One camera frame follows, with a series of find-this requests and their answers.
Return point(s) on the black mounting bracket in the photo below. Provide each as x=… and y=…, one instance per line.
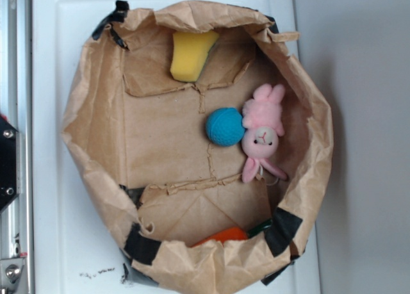
x=8, y=163

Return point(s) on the orange toy carrot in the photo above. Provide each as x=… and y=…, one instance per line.
x=236, y=233

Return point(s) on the yellow green sponge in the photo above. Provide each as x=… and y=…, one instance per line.
x=190, y=54

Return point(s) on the white tray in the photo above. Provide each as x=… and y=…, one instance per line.
x=73, y=251

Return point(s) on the aluminium frame rail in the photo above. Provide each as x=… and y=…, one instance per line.
x=17, y=272

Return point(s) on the brown paper bag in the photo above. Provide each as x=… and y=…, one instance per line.
x=138, y=139

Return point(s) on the pink plush bunny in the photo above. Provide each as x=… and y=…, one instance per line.
x=263, y=128

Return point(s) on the blue dimpled ball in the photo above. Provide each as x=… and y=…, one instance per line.
x=224, y=127

